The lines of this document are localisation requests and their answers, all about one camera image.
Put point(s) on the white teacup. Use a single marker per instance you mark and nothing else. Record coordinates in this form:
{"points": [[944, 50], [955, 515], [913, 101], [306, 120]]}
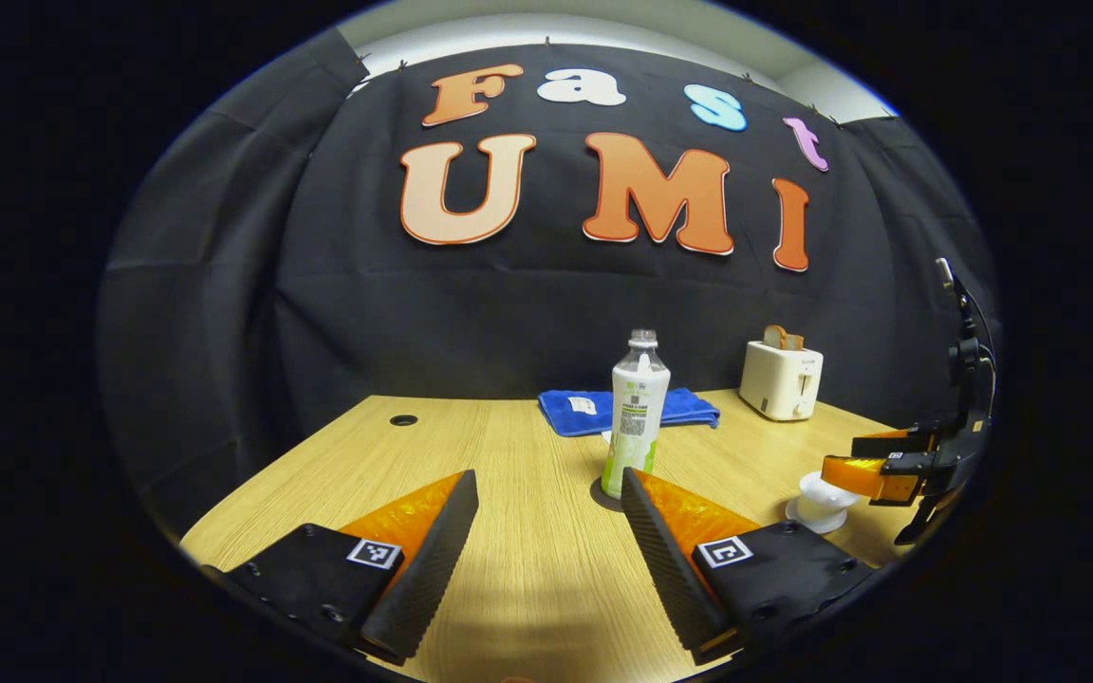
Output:
{"points": [[822, 514]]}

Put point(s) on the cream toaster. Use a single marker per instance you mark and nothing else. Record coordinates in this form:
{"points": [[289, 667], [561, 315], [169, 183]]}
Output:
{"points": [[779, 384]]}

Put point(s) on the white saucer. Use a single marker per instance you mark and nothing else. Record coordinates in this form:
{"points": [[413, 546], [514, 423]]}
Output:
{"points": [[798, 520]]}

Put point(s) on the white label water bottle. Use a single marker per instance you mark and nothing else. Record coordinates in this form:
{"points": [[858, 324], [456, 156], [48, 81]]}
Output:
{"points": [[637, 417]]}

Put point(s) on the blue folded towel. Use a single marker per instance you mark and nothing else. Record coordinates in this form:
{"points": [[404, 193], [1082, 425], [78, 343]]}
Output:
{"points": [[575, 413]]}

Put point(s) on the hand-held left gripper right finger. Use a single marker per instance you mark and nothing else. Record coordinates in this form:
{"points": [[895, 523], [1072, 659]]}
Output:
{"points": [[665, 569]]}

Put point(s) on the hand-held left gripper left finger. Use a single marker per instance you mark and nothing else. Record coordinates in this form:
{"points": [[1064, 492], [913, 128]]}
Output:
{"points": [[433, 569]]}

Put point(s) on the dark round coaster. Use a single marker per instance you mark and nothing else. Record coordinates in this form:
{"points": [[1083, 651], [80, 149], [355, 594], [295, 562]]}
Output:
{"points": [[603, 495]]}

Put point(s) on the white teacup lid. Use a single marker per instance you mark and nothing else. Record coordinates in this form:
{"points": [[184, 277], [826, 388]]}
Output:
{"points": [[817, 489]]}

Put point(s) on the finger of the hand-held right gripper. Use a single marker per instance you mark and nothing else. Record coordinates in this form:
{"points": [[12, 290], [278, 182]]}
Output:
{"points": [[864, 477], [888, 441]]}

